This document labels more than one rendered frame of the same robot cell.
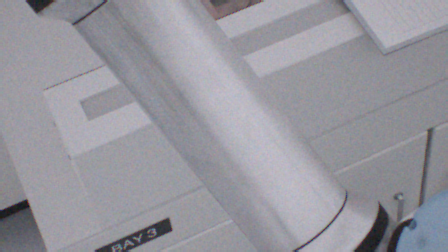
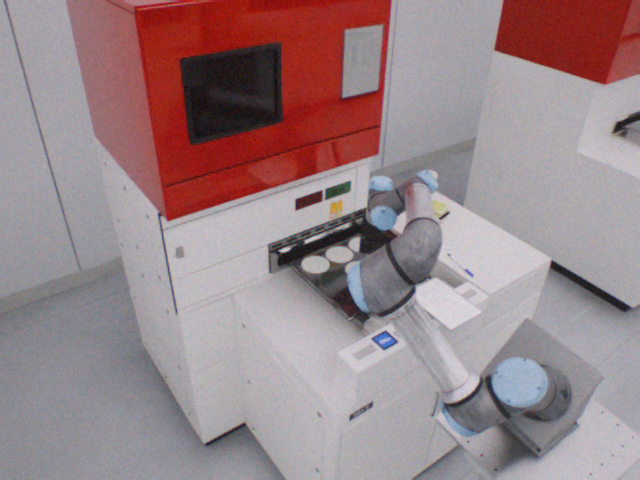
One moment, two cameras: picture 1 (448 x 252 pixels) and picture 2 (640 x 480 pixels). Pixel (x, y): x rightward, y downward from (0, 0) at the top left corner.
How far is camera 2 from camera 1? 0.77 m
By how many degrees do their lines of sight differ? 23
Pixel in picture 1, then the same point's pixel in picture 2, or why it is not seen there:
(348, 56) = not seen: hidden behind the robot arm
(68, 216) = (339, 402)
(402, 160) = not seen: hidden behind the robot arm
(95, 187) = (359, 386)
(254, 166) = (448, 360)
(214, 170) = (435, 362)
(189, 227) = (377, 405)
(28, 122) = (309, 370)
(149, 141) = (378, 367)
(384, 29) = (447, 323)
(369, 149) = not seen: hidden behind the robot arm
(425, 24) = (460, 321)
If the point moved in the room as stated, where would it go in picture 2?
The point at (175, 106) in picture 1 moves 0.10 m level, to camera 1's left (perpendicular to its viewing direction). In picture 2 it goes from (425, 342) to (387, 352)
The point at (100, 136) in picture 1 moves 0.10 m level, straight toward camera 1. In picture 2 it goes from (364, 365) to (386, 390)
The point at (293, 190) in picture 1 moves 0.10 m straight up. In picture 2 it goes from (458, 367) to (466, 337)
